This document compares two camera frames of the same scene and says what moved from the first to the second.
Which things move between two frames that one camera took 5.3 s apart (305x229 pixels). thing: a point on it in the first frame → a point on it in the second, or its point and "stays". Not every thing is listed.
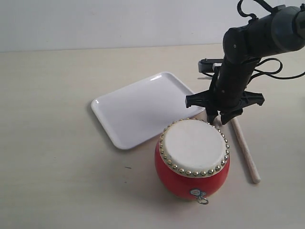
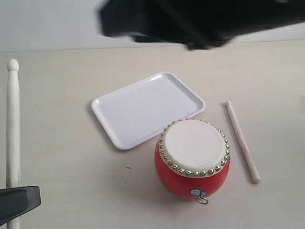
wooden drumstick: x=254 y=173 stays
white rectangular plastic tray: x=138 y=113 stays
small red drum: x=192 y=159 stays
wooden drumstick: x=216 y=122 → x=13 y=131
